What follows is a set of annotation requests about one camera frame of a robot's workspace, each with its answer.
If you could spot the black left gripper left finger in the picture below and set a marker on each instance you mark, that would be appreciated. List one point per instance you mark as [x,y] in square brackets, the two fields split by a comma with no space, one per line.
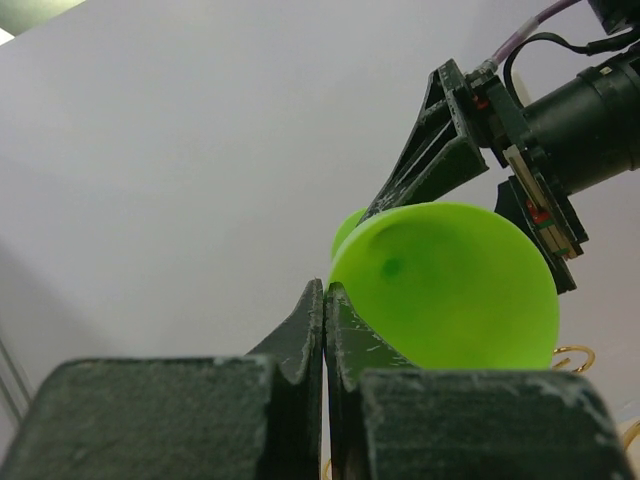
[253,416]

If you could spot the green wine glass hung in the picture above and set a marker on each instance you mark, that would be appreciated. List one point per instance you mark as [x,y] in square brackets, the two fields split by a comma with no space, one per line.
[449,285]

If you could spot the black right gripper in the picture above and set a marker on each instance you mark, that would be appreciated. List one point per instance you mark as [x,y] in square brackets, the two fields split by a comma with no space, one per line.
[579,135]

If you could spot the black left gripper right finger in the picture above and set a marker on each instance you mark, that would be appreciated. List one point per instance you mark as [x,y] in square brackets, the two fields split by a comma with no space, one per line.
[392,420]

